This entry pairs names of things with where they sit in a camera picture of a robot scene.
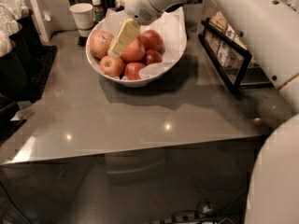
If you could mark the black rubber mat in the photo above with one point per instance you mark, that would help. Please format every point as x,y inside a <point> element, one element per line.
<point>43,64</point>

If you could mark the large yellow-red stickered apple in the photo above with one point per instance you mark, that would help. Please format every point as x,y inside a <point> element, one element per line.
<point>99,44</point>

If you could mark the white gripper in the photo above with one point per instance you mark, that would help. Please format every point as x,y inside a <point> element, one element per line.
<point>139,4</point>

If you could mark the white paper cup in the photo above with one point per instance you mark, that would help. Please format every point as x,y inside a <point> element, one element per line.
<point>83,17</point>

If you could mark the black wire rack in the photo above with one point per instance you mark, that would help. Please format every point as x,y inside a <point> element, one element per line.
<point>232,60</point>

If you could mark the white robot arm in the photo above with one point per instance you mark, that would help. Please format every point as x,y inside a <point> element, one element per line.
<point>270,30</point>

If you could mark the front middle red apple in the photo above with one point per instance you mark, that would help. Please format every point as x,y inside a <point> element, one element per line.
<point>131,70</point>

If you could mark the small brown glass bottle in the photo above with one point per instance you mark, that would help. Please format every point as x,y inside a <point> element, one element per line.
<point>98,10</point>

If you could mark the red apple back right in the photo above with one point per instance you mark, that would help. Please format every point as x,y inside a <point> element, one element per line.
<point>151,40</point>

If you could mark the white box dispenser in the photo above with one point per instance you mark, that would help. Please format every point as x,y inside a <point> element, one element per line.
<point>43,20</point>

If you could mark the black container with napkins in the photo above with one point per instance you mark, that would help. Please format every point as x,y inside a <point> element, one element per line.
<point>20,50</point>

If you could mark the front left yellow-red apple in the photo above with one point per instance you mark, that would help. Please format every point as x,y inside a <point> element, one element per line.
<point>112,67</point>

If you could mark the central red apple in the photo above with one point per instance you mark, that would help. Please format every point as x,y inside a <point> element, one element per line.
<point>134,52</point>

